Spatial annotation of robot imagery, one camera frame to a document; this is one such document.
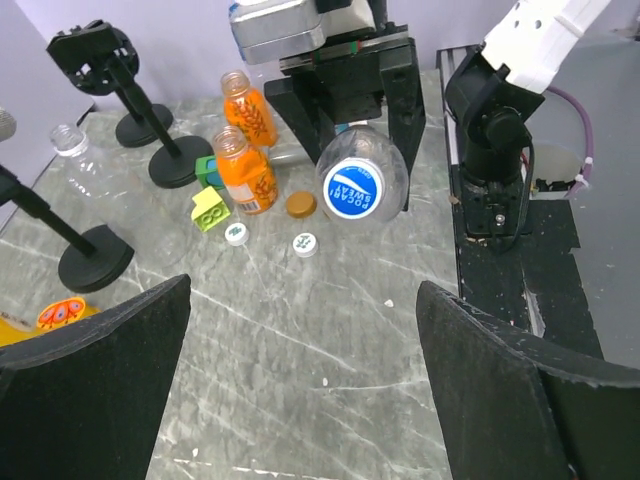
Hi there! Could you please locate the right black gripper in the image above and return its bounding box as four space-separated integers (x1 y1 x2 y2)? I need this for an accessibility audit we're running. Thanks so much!
263 37 427 212

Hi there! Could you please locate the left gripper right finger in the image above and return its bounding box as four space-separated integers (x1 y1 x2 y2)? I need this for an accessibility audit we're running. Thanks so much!
416 281 639 479

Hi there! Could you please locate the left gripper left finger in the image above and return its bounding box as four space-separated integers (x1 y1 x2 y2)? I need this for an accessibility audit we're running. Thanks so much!
1 274 191 479

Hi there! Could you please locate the clear bottle blue cap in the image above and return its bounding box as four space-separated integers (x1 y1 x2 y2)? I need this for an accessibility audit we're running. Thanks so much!
315 125 410 230

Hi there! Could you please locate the yellow juice bottle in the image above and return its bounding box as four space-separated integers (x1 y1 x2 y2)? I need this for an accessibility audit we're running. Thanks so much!
0 312 38 347

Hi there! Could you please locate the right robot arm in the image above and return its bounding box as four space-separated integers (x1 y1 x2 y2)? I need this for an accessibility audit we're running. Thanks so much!
264 1 606 250

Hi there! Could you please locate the small clear open bottle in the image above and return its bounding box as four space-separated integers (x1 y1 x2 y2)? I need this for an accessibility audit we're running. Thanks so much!
50 124 187 268

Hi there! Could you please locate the yellow red toy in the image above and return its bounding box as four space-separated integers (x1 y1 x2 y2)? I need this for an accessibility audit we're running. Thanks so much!
36 297 100 332

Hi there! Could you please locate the brown cap upper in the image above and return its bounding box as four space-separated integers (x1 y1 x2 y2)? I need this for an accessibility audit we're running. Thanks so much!
285 191 317 219

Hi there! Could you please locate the center black microphone stand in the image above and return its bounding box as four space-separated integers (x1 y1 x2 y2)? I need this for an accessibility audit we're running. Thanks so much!
1 166 134 294

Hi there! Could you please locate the black microphone stand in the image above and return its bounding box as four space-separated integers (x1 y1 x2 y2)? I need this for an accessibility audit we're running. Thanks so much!
1 166 134 294
46 20 213 189

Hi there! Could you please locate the white green cap lower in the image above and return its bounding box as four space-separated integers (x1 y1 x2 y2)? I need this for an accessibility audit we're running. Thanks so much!
292 232 319 258

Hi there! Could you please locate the white green cap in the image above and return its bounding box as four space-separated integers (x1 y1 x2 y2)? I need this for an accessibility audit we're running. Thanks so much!
225 222 250 247
292 232 319 258

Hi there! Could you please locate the white green cap upper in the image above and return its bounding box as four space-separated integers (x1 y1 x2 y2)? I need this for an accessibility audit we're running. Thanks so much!
225 222 250 247

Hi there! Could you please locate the green toy block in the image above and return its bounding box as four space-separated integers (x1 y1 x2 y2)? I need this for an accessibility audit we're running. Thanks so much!
191 186 231 233

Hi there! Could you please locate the small black stand base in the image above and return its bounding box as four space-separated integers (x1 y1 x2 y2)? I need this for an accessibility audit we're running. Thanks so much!
115 104 174 148

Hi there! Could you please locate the right black microphone stand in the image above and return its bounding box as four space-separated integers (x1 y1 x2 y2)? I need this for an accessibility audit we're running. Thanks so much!
46 20 213 189

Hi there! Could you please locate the silver head pink microphone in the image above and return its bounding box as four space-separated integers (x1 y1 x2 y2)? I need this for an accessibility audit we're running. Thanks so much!
0 108 17 142

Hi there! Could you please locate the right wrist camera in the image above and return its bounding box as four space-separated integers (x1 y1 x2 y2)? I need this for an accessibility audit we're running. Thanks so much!
228 0 376 65

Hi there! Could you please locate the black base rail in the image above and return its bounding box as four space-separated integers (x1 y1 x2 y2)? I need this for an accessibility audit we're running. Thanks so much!
437 46 603 359

